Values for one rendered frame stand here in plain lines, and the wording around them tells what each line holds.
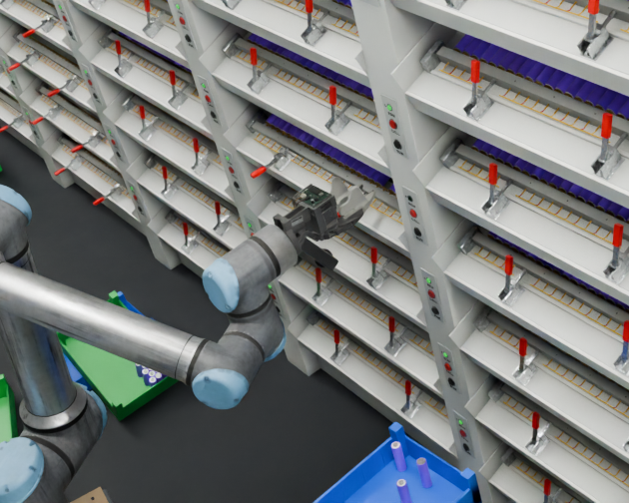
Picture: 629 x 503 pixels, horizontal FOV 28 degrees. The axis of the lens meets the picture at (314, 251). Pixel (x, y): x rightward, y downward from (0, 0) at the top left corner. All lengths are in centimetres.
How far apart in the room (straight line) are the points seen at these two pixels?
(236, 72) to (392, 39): 70
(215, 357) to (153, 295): 147
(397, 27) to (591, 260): 48
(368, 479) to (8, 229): 84
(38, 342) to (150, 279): 114
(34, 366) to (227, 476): 63
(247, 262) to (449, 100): 49
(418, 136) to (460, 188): 12
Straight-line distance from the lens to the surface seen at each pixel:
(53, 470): 280
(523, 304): 221
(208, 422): 324
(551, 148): 189
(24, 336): 265
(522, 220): 207
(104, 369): 343
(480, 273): 229
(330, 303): 292
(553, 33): 177
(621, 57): 169
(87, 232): 407
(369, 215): 249
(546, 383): 234
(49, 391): 276
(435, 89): 207
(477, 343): 244
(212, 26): 270
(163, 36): 292
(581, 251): 200
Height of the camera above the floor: 221
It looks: 37 degrees down
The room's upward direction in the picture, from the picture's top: 16 degrees counter-clockwise
